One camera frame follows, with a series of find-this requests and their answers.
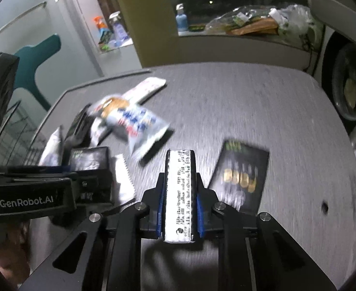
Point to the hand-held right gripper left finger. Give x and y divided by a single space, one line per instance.
160 218

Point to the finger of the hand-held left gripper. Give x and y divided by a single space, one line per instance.
96 188
38 172

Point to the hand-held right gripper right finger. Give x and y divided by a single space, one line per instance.
199 218

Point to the white crinkled packet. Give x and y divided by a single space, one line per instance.
52 148

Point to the white printed long packet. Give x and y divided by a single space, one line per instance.
179 194

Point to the black tissue packet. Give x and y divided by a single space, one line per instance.
241 169
78 127
88 157

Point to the white blue bread snack packet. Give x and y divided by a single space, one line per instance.
132 118

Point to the person's left hand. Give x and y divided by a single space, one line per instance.
12 248

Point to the teal chair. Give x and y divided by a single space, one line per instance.
29 63

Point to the orange spray bottle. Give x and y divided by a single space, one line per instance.
100 27

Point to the wooden counter shelf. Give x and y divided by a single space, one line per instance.
147 12

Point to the blue bottle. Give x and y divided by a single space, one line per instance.
181 19

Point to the washing machine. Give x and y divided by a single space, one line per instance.
344 81

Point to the plastic bag of vegetables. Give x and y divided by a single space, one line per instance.
256 21

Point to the grey chair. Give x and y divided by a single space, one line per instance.
332 9

